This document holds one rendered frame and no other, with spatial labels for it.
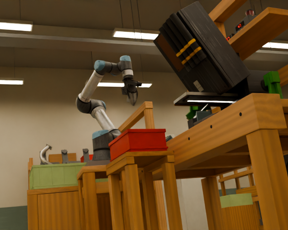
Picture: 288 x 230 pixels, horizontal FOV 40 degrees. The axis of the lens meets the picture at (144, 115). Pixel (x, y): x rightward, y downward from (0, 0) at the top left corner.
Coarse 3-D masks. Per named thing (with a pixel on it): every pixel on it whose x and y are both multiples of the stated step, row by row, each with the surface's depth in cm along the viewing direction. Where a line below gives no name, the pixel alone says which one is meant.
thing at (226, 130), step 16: (256, 96) 155; (272, 96) 158; (224, 112) 171; (240, 112) 161; (256, 112) 152; (272, 112) 155; (192, 128) 197; (208, 128) 183; (224, 128) 171; (240, 128) 161; (256, 128) 152; (272, 128) 153; (176, 144) 213; (192, 144) 197; (208, 144) 183; (224, 144) 173; (240, 144) 177; (176, 160) 213; (192, 160) 205; (160, 176) 253
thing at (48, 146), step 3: (48, 144) 318; (45, 147) 316; (48, 147) 317; (51, 147) 318; (42, 150) 313; (45, 150) 314; (42, 153) 310; (42, 156) 309; (42, 159) 307; (48, 162) 306
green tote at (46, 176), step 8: (32, 168) 279; (40, 168) 280; (48, 168) 281; (56, 168) 283; (64, 168) 285; (72, 168) 287; (80, 168) 289; (32, 176) 280; (40, 176) 278; (48, 176) 280; (56, 176) 281; (64, 176) 283; (72, 176) 285; (32, 184) 279; (40, 184) 276; (48, 184) 278; (56, 184) 279; (64, 184) 281; (72, 184) 283
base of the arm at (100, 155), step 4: (100, 148) 260; (104, 148) 260; (108, 148) 263; (96, 152) 260; (100, 152) 259; (104, 152) 259; (108, 152) 261; (96, 156) 258; (100, 156) 257; (104, 156) 257; (108, 156) 260; (92, 160) 260; (96, 160) 256; (100, 160) 256
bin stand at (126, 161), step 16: (128, 160) 188; (144, 160) 204; (160, 160) 204; (112, 176) 213; (128, 176) 187; (144, 176) 220; (112, 192) 210; (128, 192) 186; (144, 192) 220; (176, 192) 193; (112, 208) 208; (176, 208) 191; (112, 224) 208; (176, 224) 188
